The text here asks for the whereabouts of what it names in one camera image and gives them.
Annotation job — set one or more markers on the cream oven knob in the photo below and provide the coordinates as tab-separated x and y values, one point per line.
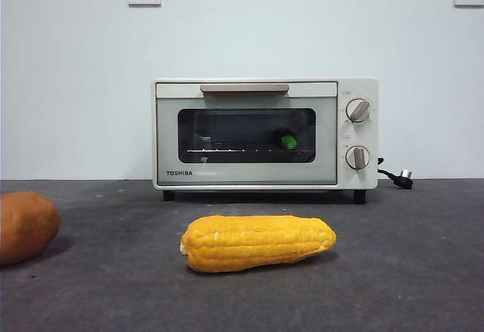
357	157
358	110

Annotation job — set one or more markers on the purple eggplant with green stem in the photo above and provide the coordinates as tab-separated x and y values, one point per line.
289	141

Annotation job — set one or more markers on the yellow corn cob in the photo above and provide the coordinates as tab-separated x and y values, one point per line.
259	245

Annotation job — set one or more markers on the cream toaster oven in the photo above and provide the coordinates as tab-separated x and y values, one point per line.
359	135

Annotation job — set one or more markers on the orange sweet potato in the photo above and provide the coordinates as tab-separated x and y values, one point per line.
22	226

